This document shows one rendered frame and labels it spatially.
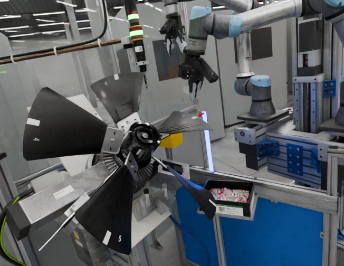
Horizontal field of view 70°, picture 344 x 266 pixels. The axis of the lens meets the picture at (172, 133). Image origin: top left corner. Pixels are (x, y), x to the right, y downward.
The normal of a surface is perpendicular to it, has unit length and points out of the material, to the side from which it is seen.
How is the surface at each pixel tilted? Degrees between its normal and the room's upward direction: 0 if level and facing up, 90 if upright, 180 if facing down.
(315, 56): 90
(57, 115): 77
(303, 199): 90
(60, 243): 90
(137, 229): 50
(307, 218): 90
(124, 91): 41
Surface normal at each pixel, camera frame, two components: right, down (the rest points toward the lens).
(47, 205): 0.48, -0.56
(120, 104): -0.25, -0.43
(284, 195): -0.63, 0.32
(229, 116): 0.39, 0.21
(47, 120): 0.44, -0.03
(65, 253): 0.76, 0.07
